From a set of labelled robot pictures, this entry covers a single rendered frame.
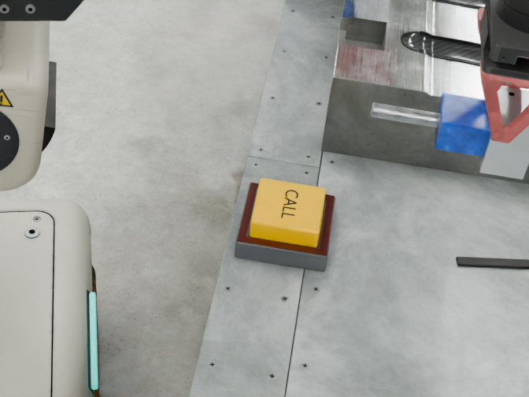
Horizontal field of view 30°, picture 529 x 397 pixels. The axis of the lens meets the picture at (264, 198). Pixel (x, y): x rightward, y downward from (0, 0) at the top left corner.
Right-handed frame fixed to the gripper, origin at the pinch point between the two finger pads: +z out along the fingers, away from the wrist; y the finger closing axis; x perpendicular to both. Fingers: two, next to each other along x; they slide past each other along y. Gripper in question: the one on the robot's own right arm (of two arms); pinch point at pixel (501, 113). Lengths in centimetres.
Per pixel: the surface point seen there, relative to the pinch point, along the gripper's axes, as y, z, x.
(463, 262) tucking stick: -2.5, 14.6, -0.4
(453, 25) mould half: 23.2, 6.2, 2.3
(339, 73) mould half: 11.0, 6.1, 13.1
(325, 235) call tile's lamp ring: -3.6, 13.1, 12.1
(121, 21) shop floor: 151, 95, 68
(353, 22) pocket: 21.3, 6.6, 12.5
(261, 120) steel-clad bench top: 13.8, 15.2, 20.0
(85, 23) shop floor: 147, 95, 77
